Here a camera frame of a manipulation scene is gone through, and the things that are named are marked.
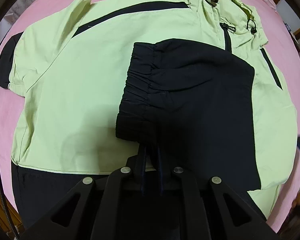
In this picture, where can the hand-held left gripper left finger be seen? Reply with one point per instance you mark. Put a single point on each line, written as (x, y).
(143, 172)

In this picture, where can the light green black hooded jacket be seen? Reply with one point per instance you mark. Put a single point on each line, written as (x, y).
(72, 85)

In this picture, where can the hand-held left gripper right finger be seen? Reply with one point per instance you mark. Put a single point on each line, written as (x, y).
(161, 172)

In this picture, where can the pink bed sheet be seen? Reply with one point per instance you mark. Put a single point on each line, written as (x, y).
(5, 120)

